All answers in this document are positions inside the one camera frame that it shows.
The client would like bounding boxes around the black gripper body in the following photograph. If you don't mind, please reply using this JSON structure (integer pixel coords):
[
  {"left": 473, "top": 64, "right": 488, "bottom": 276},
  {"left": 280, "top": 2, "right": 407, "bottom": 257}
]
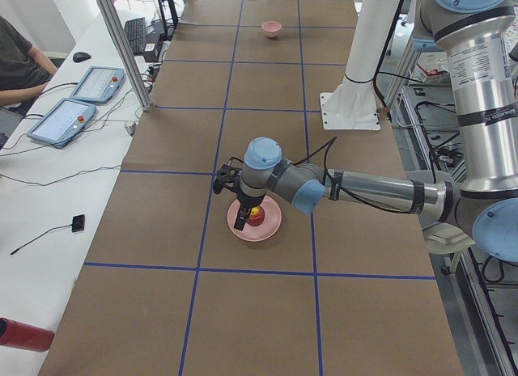
[{"left": 213, "top": 156, "right": 264, "bottom": 209}]

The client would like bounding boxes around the red yellow apple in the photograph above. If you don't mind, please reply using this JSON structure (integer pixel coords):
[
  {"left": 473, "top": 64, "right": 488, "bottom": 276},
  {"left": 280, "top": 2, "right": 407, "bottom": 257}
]
[{"left": 247, "top": 205, "right": 265, "bottom": 227}]

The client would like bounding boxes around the pink bowl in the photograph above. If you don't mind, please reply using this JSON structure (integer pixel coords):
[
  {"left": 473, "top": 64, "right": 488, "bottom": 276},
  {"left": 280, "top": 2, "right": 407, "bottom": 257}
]
[{"left": 261, "top": 20, "right": 282, "bottom": 39}]

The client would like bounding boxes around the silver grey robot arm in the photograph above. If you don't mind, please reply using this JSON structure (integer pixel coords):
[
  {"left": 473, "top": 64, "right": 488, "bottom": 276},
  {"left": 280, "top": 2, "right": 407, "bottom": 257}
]
[{"left": 213, "top": 0, "right": 517, "bottom": 262}]

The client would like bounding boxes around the pink plate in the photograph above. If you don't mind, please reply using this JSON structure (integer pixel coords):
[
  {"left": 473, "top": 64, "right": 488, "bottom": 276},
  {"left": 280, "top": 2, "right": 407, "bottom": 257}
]
[{"left": 227, "top": 196, "right": 282, "bottom": 242}]

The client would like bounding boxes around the brown paper table mat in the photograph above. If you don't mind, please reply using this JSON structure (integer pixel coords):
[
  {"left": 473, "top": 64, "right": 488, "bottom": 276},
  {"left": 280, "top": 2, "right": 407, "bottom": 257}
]
[{"left": 40, "top": 0, "right": 463, "bottom": 375}]

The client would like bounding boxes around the small black square device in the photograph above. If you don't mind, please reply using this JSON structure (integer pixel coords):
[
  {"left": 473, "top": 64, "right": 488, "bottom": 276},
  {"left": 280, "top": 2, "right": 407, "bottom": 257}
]
[{"left": 71, "top": 214, "right": 86, "bottom": 233}]

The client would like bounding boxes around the upper blue teach pendant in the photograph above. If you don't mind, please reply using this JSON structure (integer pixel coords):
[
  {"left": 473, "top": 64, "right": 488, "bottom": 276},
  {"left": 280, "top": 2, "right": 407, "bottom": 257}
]
[{"left": 70, "top": 66, "right": 125, "bottom": 104}]

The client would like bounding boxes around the blue teach pendant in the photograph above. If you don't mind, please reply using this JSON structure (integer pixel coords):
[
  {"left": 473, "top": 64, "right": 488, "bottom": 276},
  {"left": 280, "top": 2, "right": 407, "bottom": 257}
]
[
  {"left": 70, "top": 66, "right": 125, "bottom": 104},
  {"left": 27, "top": 98, "right": 97, "bottom": 148}
]

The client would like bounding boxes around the black keyboard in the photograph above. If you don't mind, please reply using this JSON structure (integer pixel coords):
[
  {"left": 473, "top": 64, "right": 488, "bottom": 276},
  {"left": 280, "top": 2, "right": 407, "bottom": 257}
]
[{"left": 124, "top": 17, "right": 146, "bottom": 55}]

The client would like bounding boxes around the lower blue teach pendant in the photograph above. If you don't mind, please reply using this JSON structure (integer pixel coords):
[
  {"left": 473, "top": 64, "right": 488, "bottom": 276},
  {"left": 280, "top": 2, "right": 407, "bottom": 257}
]
[{"left": 27, "top": 98, "right": 97, "bottom": 148}]

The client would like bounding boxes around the black computer mouse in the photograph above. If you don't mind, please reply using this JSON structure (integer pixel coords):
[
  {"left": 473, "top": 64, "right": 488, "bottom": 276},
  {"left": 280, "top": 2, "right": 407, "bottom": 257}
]
[{"left": 72, "top": 52, "right": 91, "bottom": 63}]

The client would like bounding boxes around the seated person in dark shirt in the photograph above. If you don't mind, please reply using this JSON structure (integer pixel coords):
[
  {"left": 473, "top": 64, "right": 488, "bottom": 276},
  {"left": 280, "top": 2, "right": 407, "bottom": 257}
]
[{"left": 1, "top": 17, "right": 57, "bottom": 115}]

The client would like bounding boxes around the red cylinder bottle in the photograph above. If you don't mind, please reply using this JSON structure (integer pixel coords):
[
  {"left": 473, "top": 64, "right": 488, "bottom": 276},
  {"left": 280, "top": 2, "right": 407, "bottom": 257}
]
[{"left": 1, "top": 318, "right": 55, "bottom": 353}]

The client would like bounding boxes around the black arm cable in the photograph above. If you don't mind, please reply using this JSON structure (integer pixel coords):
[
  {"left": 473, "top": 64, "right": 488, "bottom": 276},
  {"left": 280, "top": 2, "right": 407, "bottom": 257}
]
[{"left": 291, "top": 136, "right": 418, "bottom": 215}]

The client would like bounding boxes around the white camera stand post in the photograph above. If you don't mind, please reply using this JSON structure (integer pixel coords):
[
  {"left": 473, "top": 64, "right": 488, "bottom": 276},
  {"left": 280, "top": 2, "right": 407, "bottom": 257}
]
[{"left": 320, "top": 0, "right": 404, "bottom": 130}]

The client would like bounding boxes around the aluminium frame post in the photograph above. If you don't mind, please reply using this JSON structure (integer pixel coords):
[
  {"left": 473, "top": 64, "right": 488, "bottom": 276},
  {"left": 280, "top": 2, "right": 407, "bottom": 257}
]
[{"left": 96, "top": 0, "right": 151, "bottom": 112}]

